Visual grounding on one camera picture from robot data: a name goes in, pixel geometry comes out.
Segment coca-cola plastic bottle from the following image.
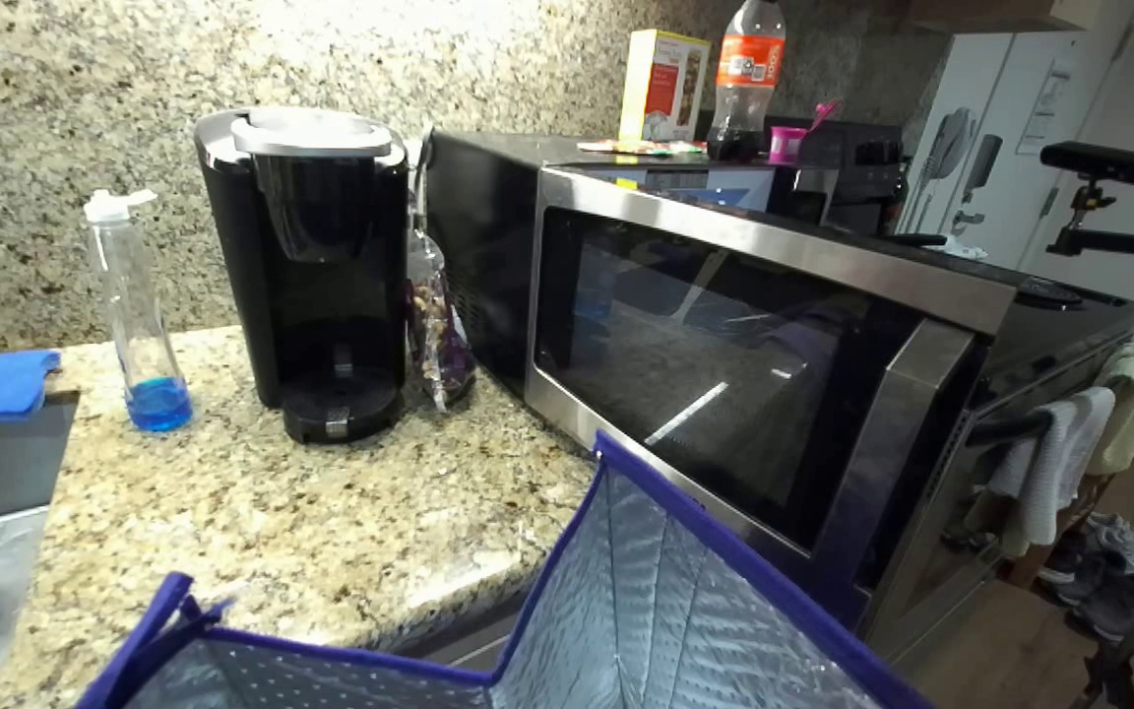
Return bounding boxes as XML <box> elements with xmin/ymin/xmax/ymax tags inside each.
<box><xmin>703</xmin><ymin>0</ymin><xmax>790</xmax><ymax>171</ymax></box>

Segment black stainless microwave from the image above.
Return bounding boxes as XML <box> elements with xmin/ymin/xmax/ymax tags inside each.
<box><xmin>420</xmin><ymin>128</ymin><xmax>1030</xmax><ymax>398</ymax></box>

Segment black stainless microwave oven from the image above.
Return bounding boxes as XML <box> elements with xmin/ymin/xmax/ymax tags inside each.
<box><xmin>520</xmin><ymin>166</ymin><xmax>1024</xmax><ymax>636</ymax></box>

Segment clear bottle blue liquid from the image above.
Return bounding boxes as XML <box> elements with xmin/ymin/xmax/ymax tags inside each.
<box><xmin>81</xmin><ymin>185</ymin><xmax>195</xmax><ymax>441</ymax></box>

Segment clear plastic snack bag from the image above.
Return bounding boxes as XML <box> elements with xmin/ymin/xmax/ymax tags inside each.
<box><xmin>401</xmin><ymin>129</ymin><xmax>479</xmax><ymax>416</ymax></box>

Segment green white packet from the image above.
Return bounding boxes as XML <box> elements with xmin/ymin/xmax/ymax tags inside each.
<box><xmin>576</xmin><ymin>133</ymin><xmax>745</xmax><ymax>171</ymax></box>

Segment black coffee maker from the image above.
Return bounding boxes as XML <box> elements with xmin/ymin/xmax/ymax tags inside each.
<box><xmin>187</xmin><ymin>107</ymin><xmax>418</xmax><ymax>448</ymax></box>

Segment blue insulated bag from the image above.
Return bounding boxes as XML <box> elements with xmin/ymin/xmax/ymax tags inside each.
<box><xmin>69</xmin><ymin>430</ymin><xmax>938</xmax><ymax>709</ymax></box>

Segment granola bar box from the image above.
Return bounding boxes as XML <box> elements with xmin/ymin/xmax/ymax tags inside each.
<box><xmin>619</xmin><ymin>28</ymin><xmax>716</xmax><ymax>147</ymax></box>

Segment pink reusable coffee filter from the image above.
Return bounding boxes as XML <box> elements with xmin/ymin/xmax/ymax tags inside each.
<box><xmin>762</xmin><ymin>99</ymin><xmax>848</xmax><ymax>174</ymax></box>

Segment white product carton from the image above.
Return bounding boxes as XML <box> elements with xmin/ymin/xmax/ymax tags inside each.
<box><xmin>890</xmin><ymin>28</ymin><xmax>1102</xmax><ymax>273</ymax></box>

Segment white towel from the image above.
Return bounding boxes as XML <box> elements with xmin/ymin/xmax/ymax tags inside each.
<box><xmin>993</xmin><ymin>381</ymin><xmax>1119</xmax><ymax>560</ymax></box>

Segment blue cloth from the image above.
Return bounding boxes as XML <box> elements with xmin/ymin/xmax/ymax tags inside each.
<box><xmin>0</xmin><ymin>348</ymin><xmax>65</xmax><ymax>426</ymax></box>

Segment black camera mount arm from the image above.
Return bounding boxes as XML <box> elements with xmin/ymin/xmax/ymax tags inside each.
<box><xmin>1045</xmin><ymin>174</ymin><xmax>1134</xmax><ymax>267</ymax></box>

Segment black external camera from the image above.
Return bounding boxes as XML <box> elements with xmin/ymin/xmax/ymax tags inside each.
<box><xmin>1035</xmin><ymin>138</ymin><xmax>1134</xmax><ymax>189</ymax></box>

